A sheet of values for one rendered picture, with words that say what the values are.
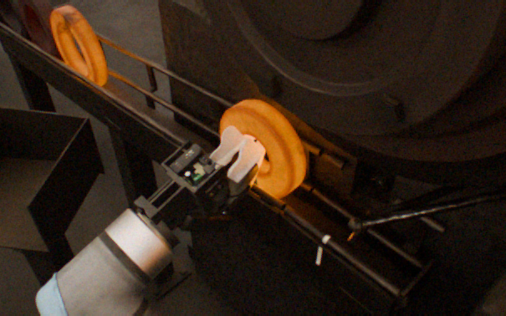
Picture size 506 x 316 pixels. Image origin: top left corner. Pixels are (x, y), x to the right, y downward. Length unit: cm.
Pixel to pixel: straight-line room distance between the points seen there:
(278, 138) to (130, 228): 23
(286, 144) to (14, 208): 50
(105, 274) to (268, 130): 28
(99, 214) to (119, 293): 107
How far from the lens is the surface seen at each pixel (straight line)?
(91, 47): 107
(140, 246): 62
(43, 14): 123
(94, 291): 63
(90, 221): 168
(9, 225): 92
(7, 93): 236
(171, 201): 63
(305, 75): 41
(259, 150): 70
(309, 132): 73
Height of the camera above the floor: 125
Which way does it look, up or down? 44 degrees down
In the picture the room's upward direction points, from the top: straight up
